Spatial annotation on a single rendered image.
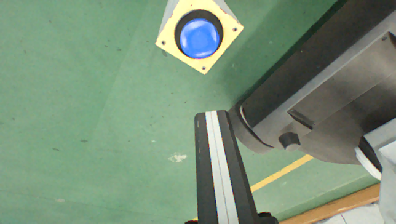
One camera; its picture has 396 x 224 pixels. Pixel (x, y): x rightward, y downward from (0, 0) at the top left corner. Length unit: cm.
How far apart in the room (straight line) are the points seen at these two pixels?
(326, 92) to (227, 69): 28
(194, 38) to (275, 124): 38
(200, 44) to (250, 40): 39
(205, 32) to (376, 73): 45
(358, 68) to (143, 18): 52
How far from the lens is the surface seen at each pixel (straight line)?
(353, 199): 198
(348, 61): 50
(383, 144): 61
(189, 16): 21
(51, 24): 64
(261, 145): 59
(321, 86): 51
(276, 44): 62
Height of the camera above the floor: 51
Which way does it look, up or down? 47 degrees down
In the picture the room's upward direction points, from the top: 175 degrees clockwise
